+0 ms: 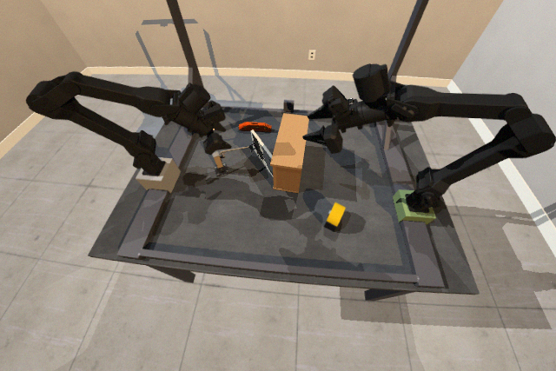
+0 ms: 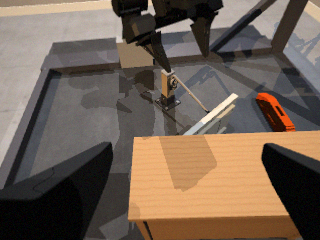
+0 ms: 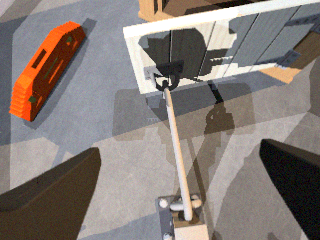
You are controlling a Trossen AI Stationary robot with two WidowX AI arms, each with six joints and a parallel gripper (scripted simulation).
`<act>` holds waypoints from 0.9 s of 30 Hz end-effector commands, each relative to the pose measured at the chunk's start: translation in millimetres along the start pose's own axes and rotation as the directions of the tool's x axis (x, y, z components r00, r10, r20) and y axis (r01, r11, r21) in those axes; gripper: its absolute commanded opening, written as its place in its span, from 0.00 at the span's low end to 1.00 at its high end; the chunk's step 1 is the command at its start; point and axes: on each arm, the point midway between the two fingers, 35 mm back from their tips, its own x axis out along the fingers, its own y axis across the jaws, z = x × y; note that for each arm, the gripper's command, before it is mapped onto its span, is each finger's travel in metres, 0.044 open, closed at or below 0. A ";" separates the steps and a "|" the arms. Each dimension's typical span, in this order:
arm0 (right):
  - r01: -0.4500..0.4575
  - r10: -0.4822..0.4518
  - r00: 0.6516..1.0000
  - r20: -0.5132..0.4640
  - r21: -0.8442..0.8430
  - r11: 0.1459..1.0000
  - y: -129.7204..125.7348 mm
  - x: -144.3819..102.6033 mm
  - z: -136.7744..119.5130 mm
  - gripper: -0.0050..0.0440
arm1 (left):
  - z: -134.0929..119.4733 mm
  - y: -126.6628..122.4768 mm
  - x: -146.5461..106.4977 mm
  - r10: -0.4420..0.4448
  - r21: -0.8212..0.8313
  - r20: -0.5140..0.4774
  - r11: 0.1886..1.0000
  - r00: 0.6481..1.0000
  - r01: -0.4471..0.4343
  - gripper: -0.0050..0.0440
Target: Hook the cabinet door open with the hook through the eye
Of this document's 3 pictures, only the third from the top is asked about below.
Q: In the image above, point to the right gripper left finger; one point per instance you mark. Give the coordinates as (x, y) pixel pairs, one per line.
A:
(53, 205)

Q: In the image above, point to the wooden post with metal hook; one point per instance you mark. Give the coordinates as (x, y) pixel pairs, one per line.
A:
(180, 225)

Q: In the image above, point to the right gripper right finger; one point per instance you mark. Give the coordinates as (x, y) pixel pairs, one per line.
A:
(296, 175)

